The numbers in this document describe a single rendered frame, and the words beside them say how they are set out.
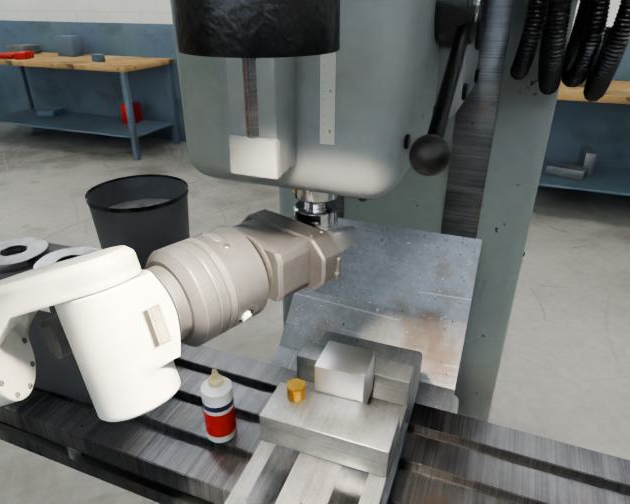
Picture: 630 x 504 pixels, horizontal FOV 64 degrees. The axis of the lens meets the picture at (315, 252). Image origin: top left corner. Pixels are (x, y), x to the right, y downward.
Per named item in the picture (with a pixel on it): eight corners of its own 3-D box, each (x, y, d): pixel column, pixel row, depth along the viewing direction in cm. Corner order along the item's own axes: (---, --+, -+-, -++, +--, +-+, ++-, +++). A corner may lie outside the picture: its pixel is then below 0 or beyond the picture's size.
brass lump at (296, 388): (301, 405, 58) (301, 393, 57) (284, 400, 58) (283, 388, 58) (308, 392, 60) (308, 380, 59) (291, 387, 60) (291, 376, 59)
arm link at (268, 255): (344, 219, 46) (244, 265, 38) (341, 308, 50) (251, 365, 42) (252, 188, 53) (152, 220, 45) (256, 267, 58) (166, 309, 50)
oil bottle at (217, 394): (227, 447, 66) (219, 383, 61) (200, 438, 67) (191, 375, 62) (242, 425, 69) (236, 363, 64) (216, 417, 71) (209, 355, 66)
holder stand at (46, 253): (103, 407, 72) (73, 289, 63) (-13, 375, 78) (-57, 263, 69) (152, 356, 83) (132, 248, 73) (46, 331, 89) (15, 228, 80)
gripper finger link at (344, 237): (349, 246, 55) (311, 265, 51) (350, 219, 54) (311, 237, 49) (361, 250, 54) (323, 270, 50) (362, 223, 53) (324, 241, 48)
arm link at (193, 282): (213, 235, 40) (70, 290, 32) (252, 357, 42) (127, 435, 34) (147, 242, 48) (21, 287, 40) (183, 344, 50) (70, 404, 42)
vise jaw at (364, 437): (386, 479, 54) (389, 452, 52) (259, 440, 58) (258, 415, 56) (398, 437, 59) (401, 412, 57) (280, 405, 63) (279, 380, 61)
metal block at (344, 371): (361, 417, 59) (364, 377, 56) (314, 404, 61) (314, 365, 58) (373, 388, 63) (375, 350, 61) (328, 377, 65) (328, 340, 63)
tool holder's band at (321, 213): (300, 225, 50) (300, 216, 49) (288, 208, 54) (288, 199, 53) (344, 219, 51) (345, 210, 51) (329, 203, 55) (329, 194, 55)
